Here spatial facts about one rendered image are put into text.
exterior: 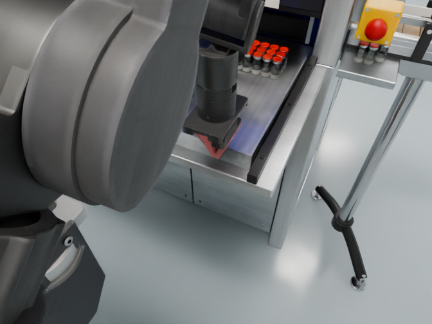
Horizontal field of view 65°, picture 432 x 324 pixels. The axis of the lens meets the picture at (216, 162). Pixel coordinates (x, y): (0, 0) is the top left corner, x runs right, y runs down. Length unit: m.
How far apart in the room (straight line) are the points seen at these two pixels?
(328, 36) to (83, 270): 0.67
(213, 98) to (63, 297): 0.29
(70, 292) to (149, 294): 1.04
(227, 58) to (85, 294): 0.32
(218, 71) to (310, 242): 1.21
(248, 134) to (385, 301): 1.06
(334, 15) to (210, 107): 0.42
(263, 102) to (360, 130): 1.44
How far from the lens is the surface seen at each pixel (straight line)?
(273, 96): 0.73
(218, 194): 1.35
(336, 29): 0.81
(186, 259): 1.47
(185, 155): 0.60
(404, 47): 0.94
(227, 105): 0.47
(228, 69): 0.44
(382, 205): 1.78
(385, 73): 0.88
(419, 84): 1.03
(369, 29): 0.77
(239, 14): 0.39
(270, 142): 0.60
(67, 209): 0.36
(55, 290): 0.38
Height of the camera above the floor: 1.31
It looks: 48 degrees down
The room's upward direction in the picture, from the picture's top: straight up
